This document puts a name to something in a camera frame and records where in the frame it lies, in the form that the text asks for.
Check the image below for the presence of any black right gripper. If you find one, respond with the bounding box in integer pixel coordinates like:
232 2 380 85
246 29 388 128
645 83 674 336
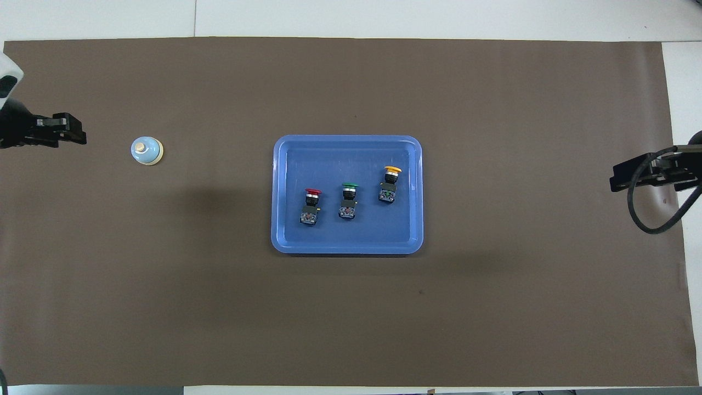
609 131 702 193

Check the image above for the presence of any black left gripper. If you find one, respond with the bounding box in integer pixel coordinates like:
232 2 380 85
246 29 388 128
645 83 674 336
0 98 88 150

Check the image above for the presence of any yellow push button switch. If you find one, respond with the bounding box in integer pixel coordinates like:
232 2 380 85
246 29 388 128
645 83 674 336
378 165 403 205

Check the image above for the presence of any red push button switch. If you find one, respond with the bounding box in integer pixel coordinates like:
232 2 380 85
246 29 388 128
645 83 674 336
299 188 323 227

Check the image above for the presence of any green push button switch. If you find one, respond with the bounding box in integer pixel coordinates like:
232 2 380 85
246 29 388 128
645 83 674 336
338 183 360 221

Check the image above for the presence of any light blue desk bell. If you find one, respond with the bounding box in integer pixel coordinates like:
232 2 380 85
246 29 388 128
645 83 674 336
131 135 165 166

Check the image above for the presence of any blue plastic tray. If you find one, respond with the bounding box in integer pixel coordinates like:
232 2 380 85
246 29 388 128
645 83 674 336
271 134 424 255

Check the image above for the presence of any brown paper table mat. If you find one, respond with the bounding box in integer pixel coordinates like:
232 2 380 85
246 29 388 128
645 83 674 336
0 36 700 387

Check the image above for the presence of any black right arm gripper cable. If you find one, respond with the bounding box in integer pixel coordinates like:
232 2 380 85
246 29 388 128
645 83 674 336
626 145 702 235

